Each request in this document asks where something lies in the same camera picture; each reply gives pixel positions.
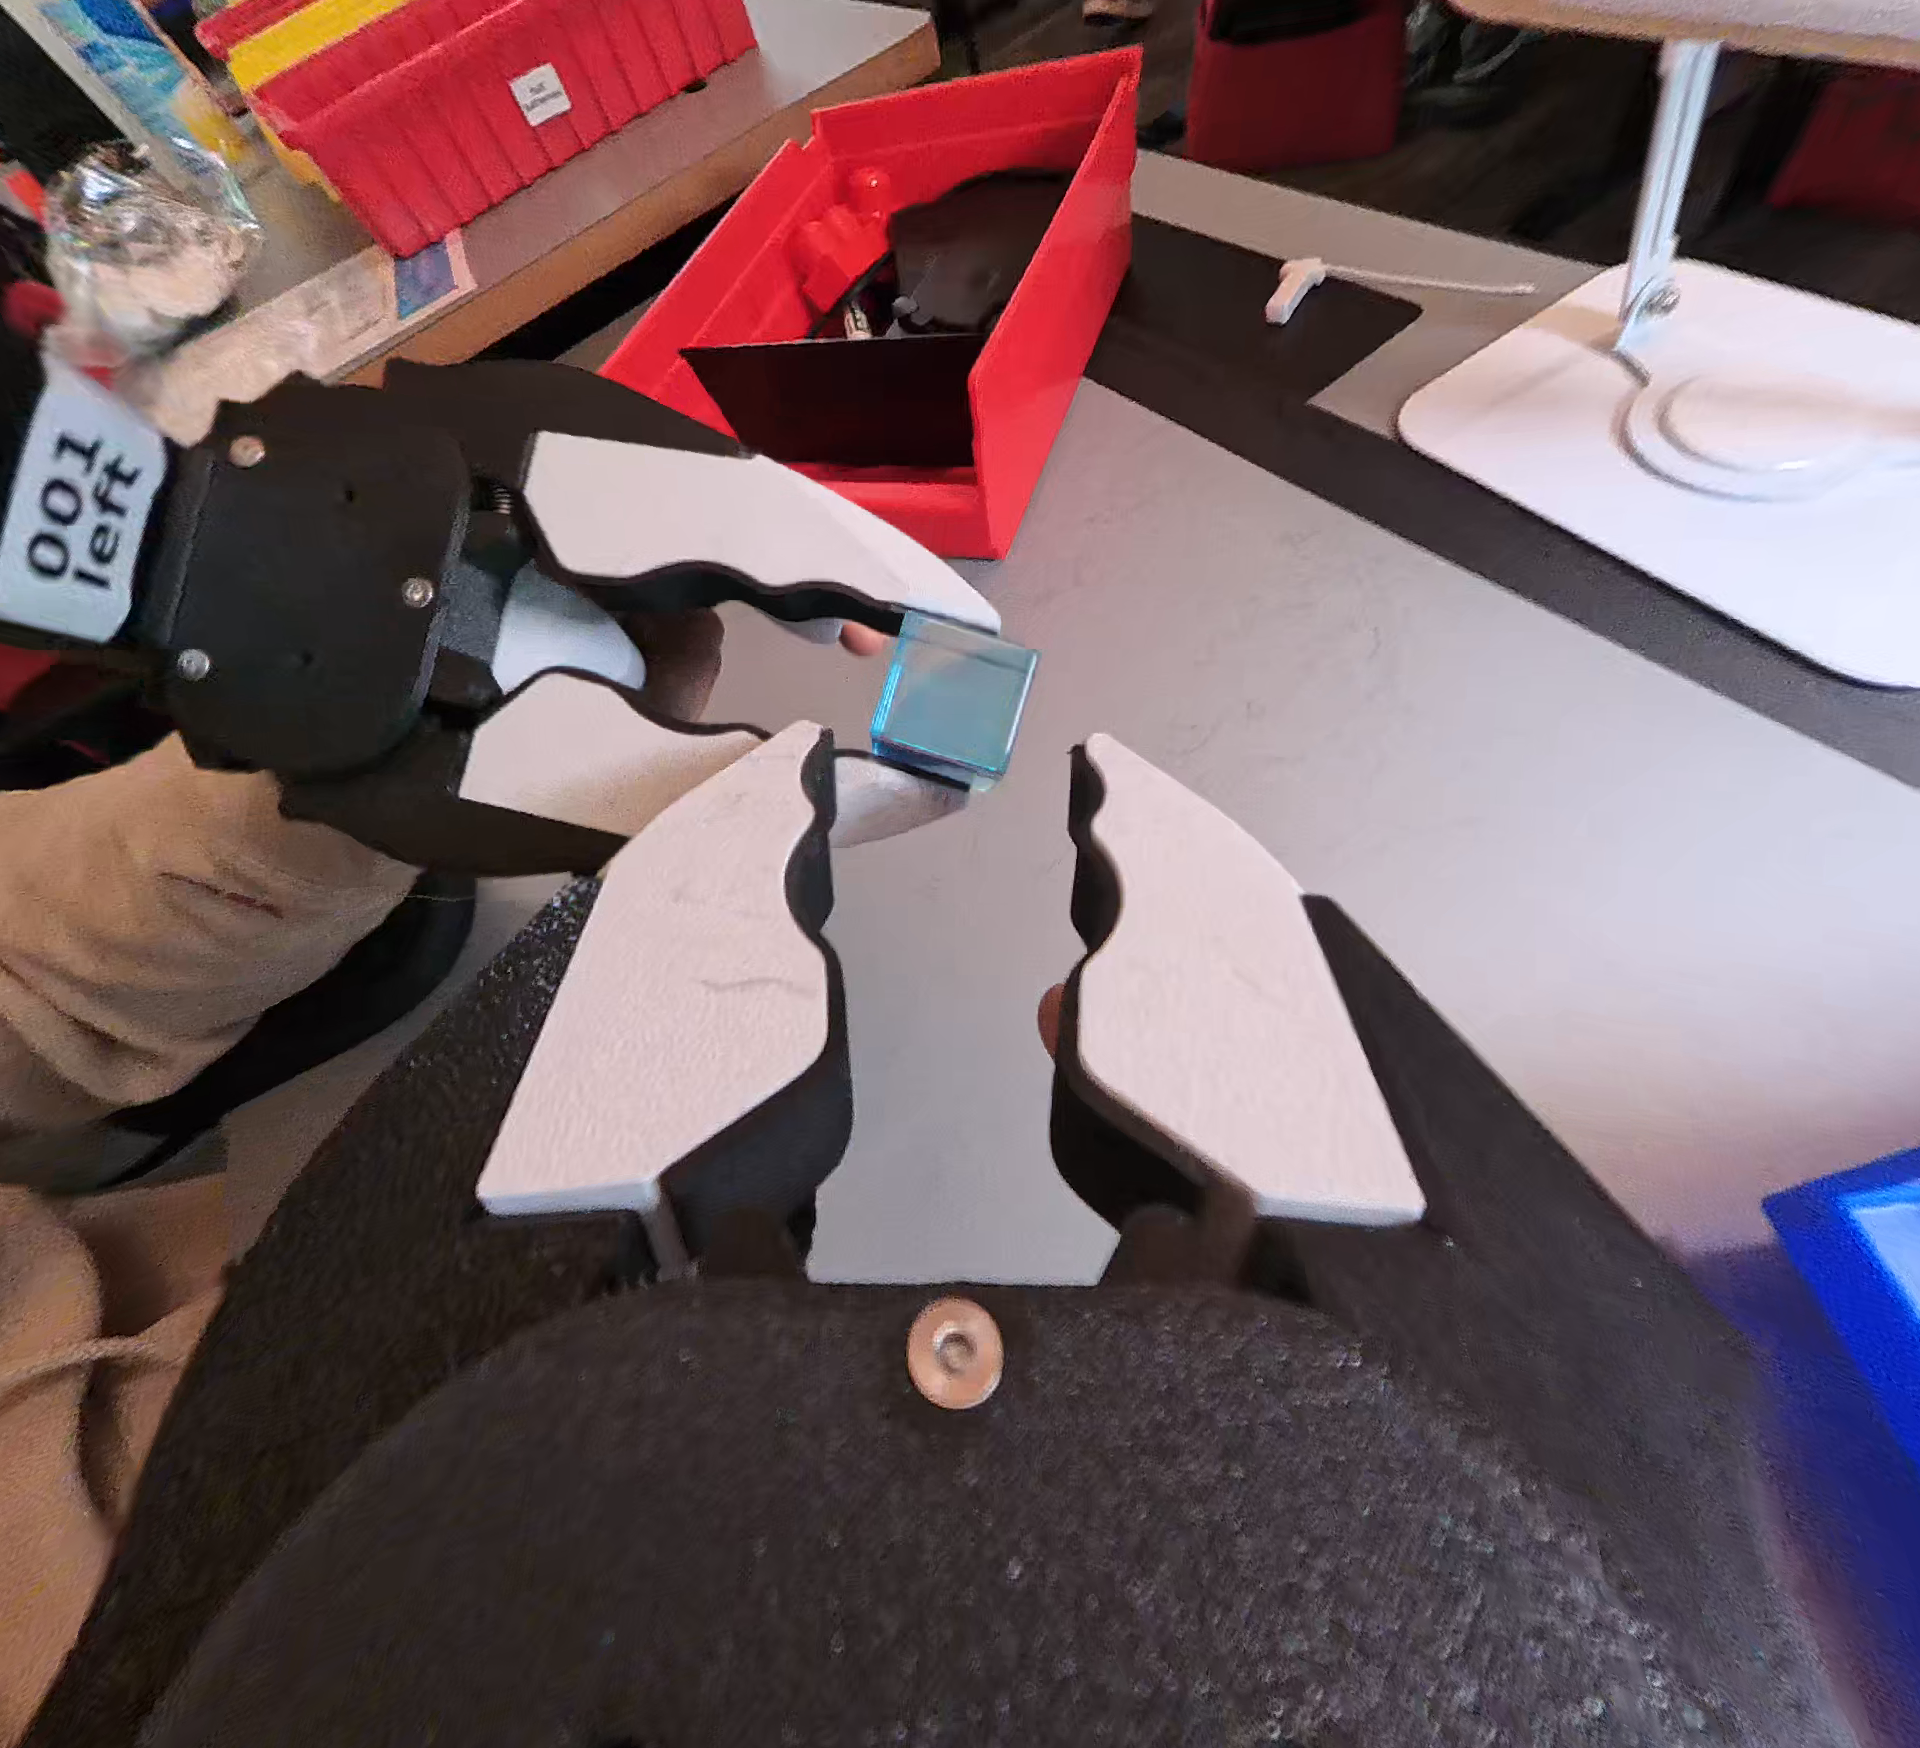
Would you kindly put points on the blue printed packet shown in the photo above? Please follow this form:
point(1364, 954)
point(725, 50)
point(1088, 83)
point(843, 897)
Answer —
point(119, 54)

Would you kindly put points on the white board stand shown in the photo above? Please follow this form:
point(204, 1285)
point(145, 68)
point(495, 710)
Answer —
point(1650, 534)

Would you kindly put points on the person's beige hoodie torso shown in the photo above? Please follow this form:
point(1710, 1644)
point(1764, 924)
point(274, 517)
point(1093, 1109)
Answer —
point(74, 1405)

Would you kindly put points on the person's left forearm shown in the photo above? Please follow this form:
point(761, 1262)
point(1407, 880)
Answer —
point(149, 940)

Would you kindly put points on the yellow crate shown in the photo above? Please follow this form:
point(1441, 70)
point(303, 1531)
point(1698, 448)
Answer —
point(344, 17)

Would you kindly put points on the red fabric bag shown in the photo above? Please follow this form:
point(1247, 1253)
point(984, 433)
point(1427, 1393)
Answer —
point(1852, 152)
point(1306, 99)

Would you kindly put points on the clear blue cube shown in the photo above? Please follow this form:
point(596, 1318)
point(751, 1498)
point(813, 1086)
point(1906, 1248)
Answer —
point(959, 714)

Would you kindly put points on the red plastic toy block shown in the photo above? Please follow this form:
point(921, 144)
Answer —
point(841, 256)

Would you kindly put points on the person's left hand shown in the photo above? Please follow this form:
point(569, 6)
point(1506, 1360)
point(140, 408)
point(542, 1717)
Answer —
point(683, 669)

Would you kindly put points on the blue plastic parts bin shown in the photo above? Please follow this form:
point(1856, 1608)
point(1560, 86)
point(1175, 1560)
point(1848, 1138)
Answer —
point(1837, 1268)

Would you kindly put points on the red plastic parts bin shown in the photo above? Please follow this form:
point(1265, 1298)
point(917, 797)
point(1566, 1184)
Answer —
point(1049, 324)

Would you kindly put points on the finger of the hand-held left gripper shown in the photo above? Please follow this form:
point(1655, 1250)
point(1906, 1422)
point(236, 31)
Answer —
point(706, 505)
point(570, 774)

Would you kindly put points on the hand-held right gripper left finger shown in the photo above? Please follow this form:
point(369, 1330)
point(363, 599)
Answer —
point(675, 997)

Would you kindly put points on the person's right hand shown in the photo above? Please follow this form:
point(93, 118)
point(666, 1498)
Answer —
point(1054, 1014)

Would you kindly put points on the crinkled clear plastic bag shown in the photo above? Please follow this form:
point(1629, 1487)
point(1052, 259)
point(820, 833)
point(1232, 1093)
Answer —
point(144, 249)

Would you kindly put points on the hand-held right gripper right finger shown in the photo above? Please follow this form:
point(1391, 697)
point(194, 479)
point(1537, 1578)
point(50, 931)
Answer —
point(1229, 1014)

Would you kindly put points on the wooden table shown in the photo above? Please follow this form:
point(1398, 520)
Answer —
point(811, 54)

